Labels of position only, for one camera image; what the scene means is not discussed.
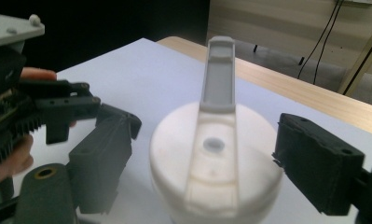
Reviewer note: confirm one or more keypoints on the clear cup with cream lid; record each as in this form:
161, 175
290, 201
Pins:
174, 161

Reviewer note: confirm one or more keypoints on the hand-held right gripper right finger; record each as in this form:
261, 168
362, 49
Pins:
320, 165

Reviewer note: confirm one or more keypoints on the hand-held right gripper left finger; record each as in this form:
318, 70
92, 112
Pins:
99, 165

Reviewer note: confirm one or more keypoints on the white wall socket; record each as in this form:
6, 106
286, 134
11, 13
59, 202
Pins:
360, 1

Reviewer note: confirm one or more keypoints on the small black peg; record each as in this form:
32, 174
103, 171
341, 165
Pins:
255, 48
301, 61

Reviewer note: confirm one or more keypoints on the beige wall post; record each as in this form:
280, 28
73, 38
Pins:
360, 61

